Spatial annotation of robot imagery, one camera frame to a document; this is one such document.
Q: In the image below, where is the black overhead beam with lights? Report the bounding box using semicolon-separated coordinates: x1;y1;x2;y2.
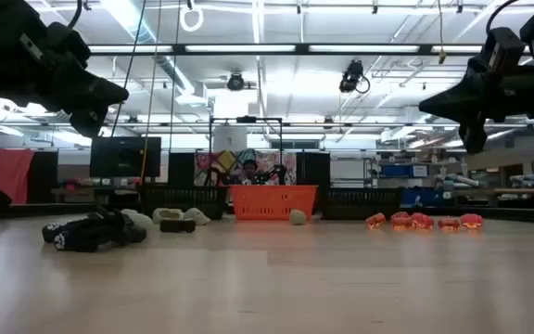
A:
88;44;486;57

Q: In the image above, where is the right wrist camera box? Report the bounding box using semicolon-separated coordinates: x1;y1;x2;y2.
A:
479;26;527;78

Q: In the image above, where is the whiteboard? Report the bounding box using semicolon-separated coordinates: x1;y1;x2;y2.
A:
330;160;365;186

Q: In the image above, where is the white cable ring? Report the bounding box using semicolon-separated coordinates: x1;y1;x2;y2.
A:
179;3;205;33

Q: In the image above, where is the black ceiling camera with cable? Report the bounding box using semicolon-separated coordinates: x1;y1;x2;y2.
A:
338;59;371;94

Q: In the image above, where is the white cylinder tank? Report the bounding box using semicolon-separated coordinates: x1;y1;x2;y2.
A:
212;125;248;153

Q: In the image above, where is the blue storage bin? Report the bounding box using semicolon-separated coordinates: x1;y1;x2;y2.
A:
380;164;428;178

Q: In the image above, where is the black slotted plastic basket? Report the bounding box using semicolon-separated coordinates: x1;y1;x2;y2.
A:
322;187;402;220
139;184;229;219

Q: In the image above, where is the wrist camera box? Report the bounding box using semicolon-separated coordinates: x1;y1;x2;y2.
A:
479;26;527;78
19;21;93;71

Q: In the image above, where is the wooden workbench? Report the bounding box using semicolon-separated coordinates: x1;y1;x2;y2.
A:
493;187;534;196

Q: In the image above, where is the orange slotted plastic basket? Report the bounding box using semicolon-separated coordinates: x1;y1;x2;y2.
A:
229;185;319;221

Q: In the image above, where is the colourful patterned poster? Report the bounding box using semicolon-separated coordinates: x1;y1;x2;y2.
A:
195;150;298;186

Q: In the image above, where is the red hanging cloth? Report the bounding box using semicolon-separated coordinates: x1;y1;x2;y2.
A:
0;148;35;205

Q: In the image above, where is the black metal frame stand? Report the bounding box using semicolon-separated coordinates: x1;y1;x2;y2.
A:
209;115;285;186

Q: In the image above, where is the person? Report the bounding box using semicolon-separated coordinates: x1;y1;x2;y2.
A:
241;159;262;186

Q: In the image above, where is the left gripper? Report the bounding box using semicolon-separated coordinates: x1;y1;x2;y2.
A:
25;59;130;139

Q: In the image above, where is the black monitor screen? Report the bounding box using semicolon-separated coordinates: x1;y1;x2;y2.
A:
89;136;162;178

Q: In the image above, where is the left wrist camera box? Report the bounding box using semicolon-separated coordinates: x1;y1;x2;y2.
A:
19;21;93;71

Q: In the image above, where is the black hanging cable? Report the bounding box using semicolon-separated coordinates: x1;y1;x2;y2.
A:
108;0;147;138

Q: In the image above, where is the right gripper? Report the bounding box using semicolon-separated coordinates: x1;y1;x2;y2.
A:
418;64;534;155

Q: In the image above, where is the round black ceiling fixture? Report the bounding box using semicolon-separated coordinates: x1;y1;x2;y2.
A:
226;71;247;92

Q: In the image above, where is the black partition panel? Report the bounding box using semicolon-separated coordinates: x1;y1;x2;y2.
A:
168;151;197;186
296;151;331;189
25;150;59;205

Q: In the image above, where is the black aluminium table frame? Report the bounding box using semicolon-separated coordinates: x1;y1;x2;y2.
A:
0;201;534;223

